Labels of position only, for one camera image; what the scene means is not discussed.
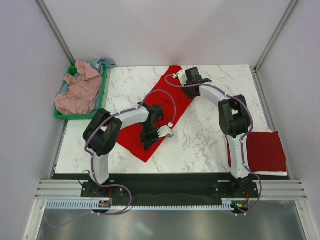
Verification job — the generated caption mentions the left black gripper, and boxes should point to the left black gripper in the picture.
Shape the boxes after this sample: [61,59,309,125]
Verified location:
[140,122,162,152]

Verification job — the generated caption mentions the bright red t shirt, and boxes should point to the bright red t shirt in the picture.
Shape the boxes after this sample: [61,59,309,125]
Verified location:
[117,65,192,163]

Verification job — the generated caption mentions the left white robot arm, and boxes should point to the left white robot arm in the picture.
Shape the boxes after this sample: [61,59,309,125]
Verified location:
[83,103,165,197]

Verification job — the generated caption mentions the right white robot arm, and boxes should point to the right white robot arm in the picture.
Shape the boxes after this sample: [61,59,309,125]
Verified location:
[177,67,252,179]

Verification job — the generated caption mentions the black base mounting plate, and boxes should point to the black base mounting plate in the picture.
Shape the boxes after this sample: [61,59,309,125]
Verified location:
[81,173,259,207]

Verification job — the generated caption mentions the pink t shirt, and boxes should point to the pink t shirt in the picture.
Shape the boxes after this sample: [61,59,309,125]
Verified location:
[54,60,103,115]

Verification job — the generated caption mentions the folded dark red t shirt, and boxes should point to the folded dark red t shirt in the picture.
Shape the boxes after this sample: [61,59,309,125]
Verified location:
[225,132,288,178]

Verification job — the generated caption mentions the green plastic bin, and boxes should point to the green plastic bin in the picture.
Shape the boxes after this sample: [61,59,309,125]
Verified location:
[54,64,108,121]

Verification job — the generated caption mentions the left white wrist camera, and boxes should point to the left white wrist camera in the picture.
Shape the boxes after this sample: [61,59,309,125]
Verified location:
[157,122,174,138]

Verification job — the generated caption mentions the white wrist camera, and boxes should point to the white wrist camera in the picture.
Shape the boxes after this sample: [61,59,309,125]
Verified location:
[175,70,188,86]
[157,122,174,138]

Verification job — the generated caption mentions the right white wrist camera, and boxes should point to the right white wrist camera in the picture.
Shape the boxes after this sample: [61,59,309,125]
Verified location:
[175,70,188,86]

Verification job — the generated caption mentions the white slotted cable duct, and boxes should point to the white slotted cable duct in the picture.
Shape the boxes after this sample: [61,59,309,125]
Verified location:
[45,199,234,211]

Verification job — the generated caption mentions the aluminium frame rail front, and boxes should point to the aluminium frame rail front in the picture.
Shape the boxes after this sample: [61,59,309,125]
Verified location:
[35,179,307,201]

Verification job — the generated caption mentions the right aluminium corner post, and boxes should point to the right aluminium corner post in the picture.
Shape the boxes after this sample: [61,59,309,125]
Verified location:
[253,0,300,75]

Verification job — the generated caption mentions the aluminium corner post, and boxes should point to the aluminium corner post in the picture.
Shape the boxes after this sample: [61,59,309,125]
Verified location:
[34,0,76,66]
[253,0,300,75]

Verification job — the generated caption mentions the left aluminium corner post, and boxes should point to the left aluminium corner post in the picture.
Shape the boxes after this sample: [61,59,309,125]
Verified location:
[34,0,76,66]

